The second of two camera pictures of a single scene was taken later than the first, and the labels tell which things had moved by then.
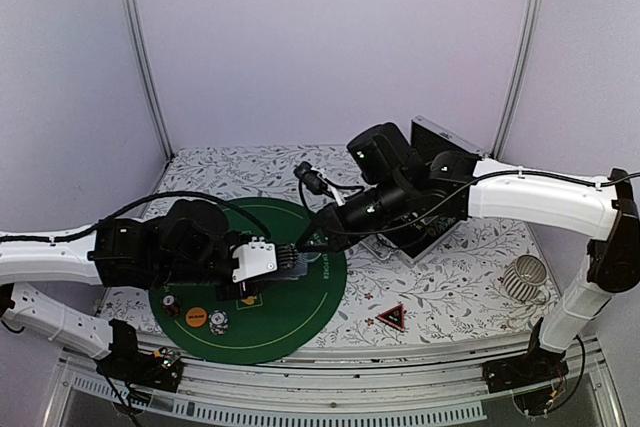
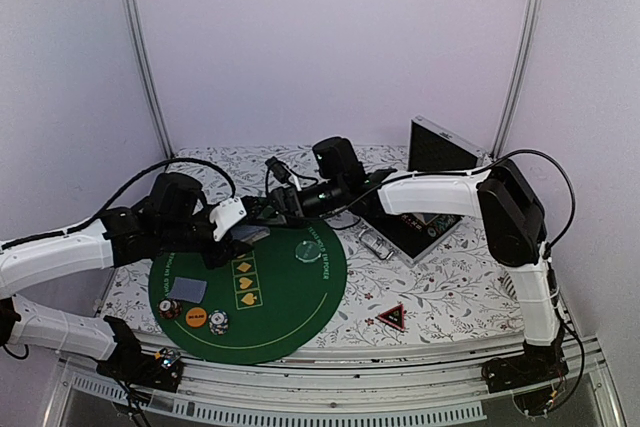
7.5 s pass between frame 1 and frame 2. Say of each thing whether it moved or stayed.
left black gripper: moved
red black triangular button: stayed
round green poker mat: stayed
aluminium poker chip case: stayed
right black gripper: moved
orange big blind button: stayed
